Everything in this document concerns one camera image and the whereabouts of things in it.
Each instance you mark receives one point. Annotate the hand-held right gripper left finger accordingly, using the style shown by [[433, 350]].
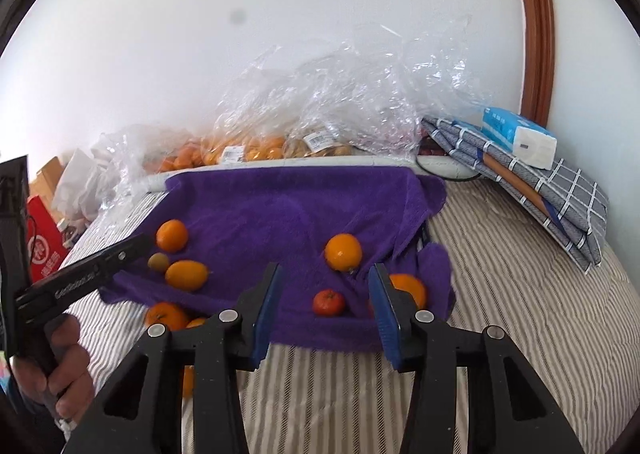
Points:
[[267, 319]]

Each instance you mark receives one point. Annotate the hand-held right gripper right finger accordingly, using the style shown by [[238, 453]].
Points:
[[385, 324]]

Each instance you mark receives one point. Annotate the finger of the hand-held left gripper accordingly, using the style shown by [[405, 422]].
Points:
[[127, 254]]

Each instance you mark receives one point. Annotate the small green fruit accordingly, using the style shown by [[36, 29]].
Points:
[[158, 261]]

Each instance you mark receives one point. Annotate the small red tangerine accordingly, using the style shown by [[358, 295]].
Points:
[[328, 302]]

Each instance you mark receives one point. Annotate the person's left forearm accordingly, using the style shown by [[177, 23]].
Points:
[[20, 421]]

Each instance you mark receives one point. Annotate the person's left hand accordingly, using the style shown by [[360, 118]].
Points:
[[77, 369]]

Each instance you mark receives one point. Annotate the red paper bag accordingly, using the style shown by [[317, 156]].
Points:
[[45, 244]]

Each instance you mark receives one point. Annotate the small bottle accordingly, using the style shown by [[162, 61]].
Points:
[[66, 226]]

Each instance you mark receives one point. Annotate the white plastic bag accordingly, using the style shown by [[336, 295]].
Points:
[[80, 184]]

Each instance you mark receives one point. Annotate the crumpled clear plastic bag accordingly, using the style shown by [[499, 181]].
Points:
[[127, 159]]

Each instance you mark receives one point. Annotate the purple towel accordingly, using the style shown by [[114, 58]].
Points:
[[280, 214]]

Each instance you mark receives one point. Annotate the brown cardboard box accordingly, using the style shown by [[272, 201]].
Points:
[[47, 177]]

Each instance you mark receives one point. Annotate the striped tablecloth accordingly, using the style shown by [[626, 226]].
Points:
[[500, 334]]

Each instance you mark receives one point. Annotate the white tube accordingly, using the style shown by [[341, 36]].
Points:
[[300, 163]]

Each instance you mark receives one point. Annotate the clear plastic bag of oranges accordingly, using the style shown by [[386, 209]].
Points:
[[250, 144]]

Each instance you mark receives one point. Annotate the folded grey plaid cloth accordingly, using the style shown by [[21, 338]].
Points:
[[560, 204]]

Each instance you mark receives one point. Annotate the clear plastic bag of brown fruit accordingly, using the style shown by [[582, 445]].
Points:
[[360, 99]]

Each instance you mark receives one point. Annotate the blue and white tissue pack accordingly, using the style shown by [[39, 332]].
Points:
[[525, 139]]

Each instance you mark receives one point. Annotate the wooden door frame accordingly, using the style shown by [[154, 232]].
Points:
[[537, 34]]

